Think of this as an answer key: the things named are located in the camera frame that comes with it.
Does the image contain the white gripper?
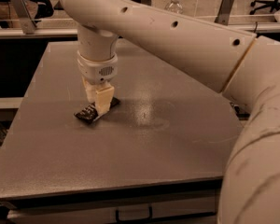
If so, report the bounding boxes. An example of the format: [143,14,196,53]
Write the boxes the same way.
[77,50,118,116]

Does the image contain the dark rxbar chocolate wrapper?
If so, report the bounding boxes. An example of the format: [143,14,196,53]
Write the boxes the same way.
[73,96,121,125]

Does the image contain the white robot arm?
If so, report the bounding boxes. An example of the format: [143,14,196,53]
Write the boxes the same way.
[60,0,280,224]

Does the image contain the clear plastic water bottle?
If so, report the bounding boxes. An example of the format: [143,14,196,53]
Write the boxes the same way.
[165,0,183,14]

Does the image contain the clear acrylic barrier panel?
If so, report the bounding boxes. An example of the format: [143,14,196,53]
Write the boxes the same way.
[0,0,280,30]

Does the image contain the left metal bracket post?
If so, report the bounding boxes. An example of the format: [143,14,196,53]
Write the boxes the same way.
[10,0,37,35]

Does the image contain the black drawer handle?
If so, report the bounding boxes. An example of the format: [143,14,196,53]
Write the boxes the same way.
[115,205,154,224]

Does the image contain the right metal bracket post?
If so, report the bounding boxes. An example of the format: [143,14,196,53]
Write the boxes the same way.
[215,0,235,25]

